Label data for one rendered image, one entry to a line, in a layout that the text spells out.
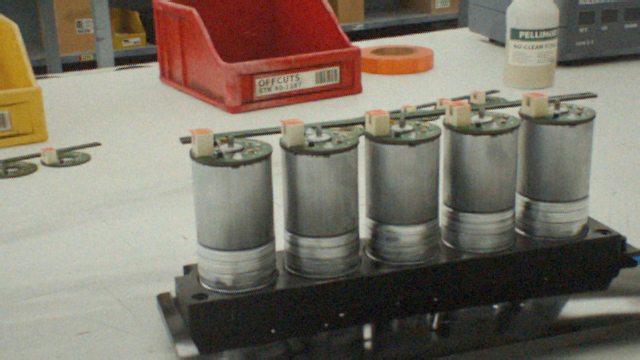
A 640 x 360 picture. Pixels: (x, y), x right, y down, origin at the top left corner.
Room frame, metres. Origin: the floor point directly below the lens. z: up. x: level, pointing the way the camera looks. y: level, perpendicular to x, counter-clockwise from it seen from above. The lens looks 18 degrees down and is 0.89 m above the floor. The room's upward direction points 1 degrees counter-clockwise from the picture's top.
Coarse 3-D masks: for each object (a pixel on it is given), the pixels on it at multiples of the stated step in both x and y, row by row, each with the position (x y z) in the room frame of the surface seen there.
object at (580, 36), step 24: (480, 0) 0.78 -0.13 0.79; (504, 0) 0.74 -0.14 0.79; (576, 0) 0.66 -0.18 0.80; (600, 0) 0.67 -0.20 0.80; (624, 0) 0.68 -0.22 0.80; (480, 24) 0.78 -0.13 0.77; (504, 24) 0.74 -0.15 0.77; (576, 24) 0.66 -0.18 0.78; (600, 24) 0.67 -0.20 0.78; (624, 24) 0.68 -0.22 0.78; (576, 48) 0.66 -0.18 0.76; (600, 48) 0.67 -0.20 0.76; (624, 48) 0.68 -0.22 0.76
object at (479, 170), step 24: (480, 120) 0.29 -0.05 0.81; (456, 144) 0.29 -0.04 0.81; (480, 144) 0.28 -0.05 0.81; (504, 144) 0.28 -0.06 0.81; (456, 168) 0.29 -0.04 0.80; (480, 168) 0.28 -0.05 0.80; (504, 168) 0.28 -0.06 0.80; (456, 192) 0.29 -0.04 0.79; (480, 192) 0.28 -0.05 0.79; (504, 192) 0.28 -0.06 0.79; (456, 216) 0.29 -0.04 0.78; (480, 216) 0.28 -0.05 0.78; (504, 216) 0.28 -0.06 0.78; (456, 240) 0.29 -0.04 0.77; (480, 240) 0.28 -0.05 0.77; (504, 240) 0.28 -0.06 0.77
